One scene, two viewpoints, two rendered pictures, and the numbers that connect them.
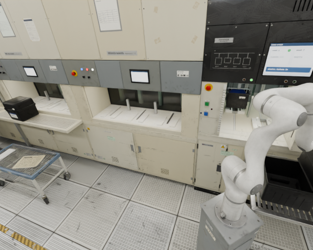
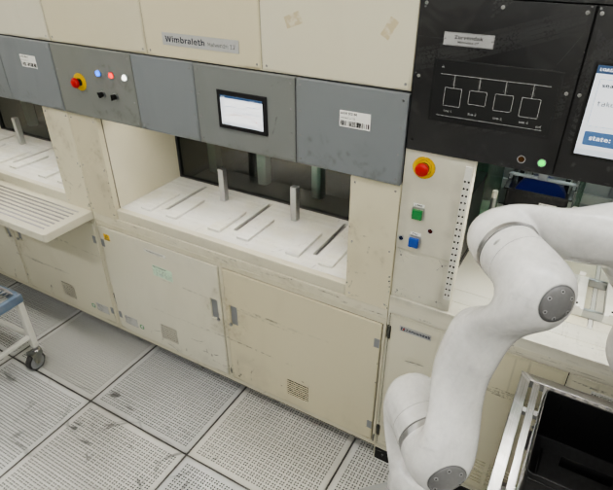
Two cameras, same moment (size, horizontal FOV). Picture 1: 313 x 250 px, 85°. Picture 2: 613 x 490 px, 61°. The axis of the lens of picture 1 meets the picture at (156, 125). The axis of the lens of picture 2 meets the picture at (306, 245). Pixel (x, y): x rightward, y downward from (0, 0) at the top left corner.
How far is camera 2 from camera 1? 30 cm
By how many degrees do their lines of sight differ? 6
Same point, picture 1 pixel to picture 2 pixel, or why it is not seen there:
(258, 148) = (457, 366)
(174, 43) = (337, 32)
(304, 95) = (593, 236)
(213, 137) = (432, 314)
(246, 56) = (528, 94)
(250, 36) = (542, 38)
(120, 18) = not seen: outside the picture
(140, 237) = not seen: outside the picture
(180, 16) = not seen: outside the picture
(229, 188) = (396, 464)
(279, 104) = (510, 254)
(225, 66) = (470, 114)
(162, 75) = (302, 117)
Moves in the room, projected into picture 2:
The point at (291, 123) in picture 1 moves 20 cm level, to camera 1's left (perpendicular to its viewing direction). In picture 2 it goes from (524, 310) to (379, 299)
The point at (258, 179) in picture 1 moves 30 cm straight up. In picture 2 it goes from (451, 452) to (483, 315)
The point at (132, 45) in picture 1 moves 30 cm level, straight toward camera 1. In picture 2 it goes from (227, 26) to (210, 45)
